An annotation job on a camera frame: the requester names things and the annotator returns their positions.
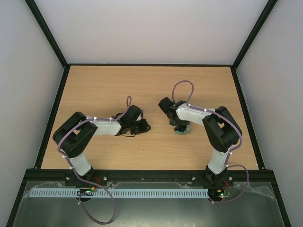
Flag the grey glasses case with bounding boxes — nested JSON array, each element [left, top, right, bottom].
[[174, 125, 191, 135]]

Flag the dark aviator sunglasses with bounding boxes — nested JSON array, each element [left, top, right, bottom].
[[175, 125, 187, 134]]

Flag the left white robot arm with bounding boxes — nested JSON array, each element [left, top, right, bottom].
[[53, 105, 151, 177]]

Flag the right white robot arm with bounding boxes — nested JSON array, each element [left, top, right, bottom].
[[158, 97, 242, 185]]

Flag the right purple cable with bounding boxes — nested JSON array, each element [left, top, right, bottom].
[[172, 80, 244, 166]]

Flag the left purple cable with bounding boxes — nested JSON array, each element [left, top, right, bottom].
[[57, 96, 133, 187]]

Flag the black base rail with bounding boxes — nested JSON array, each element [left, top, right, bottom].
[[23, 169, 276, 188]]

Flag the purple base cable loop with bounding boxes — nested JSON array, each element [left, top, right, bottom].
[[77, 181, 116, 224]]

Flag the light blue cable duct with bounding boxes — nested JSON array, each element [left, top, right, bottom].
[[29, 188, 209, 199]]

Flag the black enclosure frame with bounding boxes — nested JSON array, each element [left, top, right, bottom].
[[0, 0, 303, 227]]

